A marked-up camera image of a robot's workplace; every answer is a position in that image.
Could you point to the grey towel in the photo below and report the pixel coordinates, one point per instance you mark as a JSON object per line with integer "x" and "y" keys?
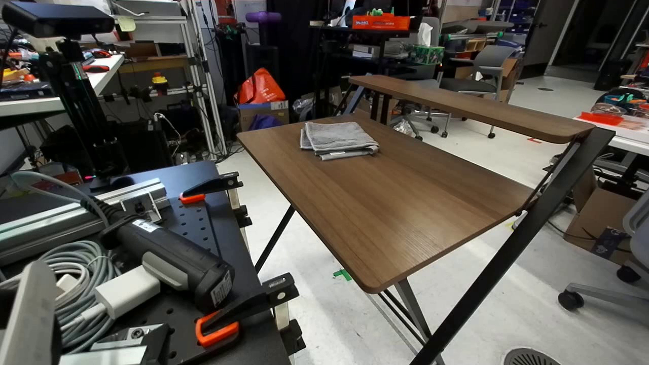
{"x": 333, "y": 140}

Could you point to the brown wooden desk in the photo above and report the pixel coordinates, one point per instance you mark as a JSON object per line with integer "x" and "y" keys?
{"x": 404, "y": 206}

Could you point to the orange bag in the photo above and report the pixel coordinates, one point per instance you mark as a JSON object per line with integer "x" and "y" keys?
{"x": 260, "y": 87}

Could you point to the black orange clamp rear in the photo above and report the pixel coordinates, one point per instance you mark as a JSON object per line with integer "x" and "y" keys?
{"x": 216, "y": 184}

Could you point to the black orange clamp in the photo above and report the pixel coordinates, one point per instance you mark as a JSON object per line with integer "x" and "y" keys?
{"x": 226, "y": 323}
{"x": 216, "y": 184}

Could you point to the black perforated mounting table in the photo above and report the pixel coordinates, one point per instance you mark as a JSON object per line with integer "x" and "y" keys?
{"x": 259, "y": 341}

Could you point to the black handheld device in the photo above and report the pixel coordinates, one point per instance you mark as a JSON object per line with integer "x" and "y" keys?
{"x": 168, "y": 255}

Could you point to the black orange clamp front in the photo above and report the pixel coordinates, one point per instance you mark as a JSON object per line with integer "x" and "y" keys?
{"x": 226, "y": 323}

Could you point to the grey office chair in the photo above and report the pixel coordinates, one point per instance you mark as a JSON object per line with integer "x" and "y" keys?
{"x": 489, "y": 76}

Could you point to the white power adapter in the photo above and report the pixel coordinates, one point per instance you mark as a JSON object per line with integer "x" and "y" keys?
{"x": 127, "y": 289}

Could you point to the cardboard box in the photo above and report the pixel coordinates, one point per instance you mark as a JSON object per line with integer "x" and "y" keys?
{"x": 600, "y": 210}

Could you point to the black camera on tripod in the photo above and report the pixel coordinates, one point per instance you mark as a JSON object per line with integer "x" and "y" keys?
{"x": 64, "y": 67}

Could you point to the silver aluminium rail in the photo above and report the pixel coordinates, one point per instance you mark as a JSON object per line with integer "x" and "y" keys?
{"x": 36, "y": 233}

